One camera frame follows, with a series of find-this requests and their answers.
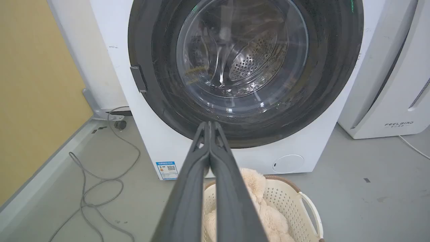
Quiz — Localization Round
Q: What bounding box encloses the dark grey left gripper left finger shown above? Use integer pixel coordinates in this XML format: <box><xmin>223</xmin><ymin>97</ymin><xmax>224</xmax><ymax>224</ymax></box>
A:
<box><xmin>150</xmin><ymin>121</ymin><xmax>211</xmax><ymax>242</ymax></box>

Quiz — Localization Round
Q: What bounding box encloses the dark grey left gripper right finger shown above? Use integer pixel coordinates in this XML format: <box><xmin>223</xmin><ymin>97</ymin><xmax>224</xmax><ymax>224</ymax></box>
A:
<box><xmin>209</xmin><ymin>121</ymin><xmax>268</xmax><ymax>242</ymax></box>

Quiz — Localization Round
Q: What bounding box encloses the white front-load washing machine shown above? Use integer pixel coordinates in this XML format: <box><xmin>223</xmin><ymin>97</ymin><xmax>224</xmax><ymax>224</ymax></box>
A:
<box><xmin>89</xmin><ymin>0</ymin><xmax>386</xmax><ymax>181</ymax></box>

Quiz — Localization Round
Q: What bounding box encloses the round dark glass washer door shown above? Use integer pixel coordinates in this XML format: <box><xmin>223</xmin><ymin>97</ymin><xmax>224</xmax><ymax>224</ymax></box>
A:
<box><xmin>128</xmin><ymin>0</ymin><xmax>364</xmax><ymax>149</ymax></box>

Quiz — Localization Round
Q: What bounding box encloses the blue energy label sticker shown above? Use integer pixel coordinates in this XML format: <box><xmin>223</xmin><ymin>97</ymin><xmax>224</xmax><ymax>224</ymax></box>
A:
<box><xmin>156</xmin><ymin>161</ymin><xmax>179</xmax><ymax>180</ymax></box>

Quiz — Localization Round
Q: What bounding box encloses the beige plush toy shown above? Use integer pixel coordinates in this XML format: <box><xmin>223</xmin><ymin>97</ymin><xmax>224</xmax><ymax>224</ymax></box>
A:
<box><xmin>204</xmin><ymin>168</ymin><xmax>295</xmax><ymax>242</ymax></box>

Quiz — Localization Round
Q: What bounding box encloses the cream perforated laundry basket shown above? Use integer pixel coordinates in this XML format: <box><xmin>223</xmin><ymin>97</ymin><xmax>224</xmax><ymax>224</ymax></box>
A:
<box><xmin>201</xmin><ymin>175</ymin><xmax>325</xmax><ymax>242</ymax></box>

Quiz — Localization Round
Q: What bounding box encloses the white rolling partition panel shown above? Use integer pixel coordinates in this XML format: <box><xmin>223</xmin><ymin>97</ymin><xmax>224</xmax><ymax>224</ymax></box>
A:
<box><xmin>46</xmin><ymin>0</ymin><xmax>133</xmax><ymax>121</ymax></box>

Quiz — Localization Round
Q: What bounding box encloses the white Feelbird appliance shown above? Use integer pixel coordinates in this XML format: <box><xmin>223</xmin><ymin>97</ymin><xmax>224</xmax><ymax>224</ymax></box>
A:
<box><xmin>337</xmin><ymin>0</ymin><xmax>430</xmax><ymax>139</ymax></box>

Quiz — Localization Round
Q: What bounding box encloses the grey power cable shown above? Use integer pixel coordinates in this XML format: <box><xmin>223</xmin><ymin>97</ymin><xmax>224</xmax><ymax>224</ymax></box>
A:
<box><xmin>48</xmin><ymin>106</ymin><xmax>141</xmax><ymax>242</ymax></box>

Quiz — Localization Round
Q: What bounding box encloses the grey washer door handle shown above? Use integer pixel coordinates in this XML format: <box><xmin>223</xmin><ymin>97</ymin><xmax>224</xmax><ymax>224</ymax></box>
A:
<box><xmin>130</xmin><ymin>66</ymin><xmax>147</xmax><ymax>93</ymax></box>

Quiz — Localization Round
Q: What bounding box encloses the white power cable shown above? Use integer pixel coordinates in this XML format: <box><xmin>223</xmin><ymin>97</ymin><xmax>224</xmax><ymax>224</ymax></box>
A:
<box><xmin>399</xmin><ymin>135</ymin><xmax>430</xmax><ymax>160</ymax></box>

